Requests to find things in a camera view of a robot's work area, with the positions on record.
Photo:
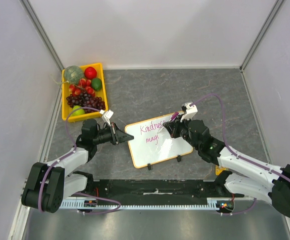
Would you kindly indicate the pink capped whiteboard marker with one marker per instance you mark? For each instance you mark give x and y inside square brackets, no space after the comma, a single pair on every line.
[171,119]

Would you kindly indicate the purple grape bunch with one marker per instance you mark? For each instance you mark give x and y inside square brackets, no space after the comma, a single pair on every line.
[86,100]

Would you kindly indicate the yellow plastic bin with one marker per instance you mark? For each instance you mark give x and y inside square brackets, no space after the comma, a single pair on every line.
[89,112]

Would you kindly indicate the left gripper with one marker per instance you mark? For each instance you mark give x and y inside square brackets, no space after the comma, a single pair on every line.
[118,136]

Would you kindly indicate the yellow framed whiteboard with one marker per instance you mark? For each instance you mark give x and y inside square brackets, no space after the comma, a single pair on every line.
[152,143]

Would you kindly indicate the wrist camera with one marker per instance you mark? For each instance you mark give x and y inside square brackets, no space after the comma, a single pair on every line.
[106,115]
[189,111]

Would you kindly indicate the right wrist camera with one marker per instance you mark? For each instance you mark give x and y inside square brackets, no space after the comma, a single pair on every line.
[189,111]

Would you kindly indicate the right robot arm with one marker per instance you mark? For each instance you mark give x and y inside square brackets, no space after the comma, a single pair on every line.
[246,175]

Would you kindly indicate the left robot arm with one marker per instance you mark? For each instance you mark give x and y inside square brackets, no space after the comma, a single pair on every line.
[49,183]

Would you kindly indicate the red apple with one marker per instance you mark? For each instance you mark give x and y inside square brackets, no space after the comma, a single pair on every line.
[90,73]

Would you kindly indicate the white cable duct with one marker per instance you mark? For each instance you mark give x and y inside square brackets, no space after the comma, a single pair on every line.
[90,204]

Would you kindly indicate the light green apple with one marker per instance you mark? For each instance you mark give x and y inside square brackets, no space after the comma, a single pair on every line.
[77,111]

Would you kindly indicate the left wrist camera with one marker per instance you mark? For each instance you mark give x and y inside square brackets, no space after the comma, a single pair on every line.
[106,115]

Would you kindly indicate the green melon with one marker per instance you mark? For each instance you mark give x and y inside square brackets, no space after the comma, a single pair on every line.
[73,74]

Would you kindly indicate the dark green lime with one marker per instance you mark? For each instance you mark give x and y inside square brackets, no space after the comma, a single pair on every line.
[96,84]

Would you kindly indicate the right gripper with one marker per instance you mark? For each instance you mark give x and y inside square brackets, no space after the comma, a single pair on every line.
[176,127]

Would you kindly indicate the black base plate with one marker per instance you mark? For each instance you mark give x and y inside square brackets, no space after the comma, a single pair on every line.
[157,192]

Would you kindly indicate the yellow candy packet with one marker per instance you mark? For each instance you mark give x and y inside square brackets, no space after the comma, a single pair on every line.
[219,170]

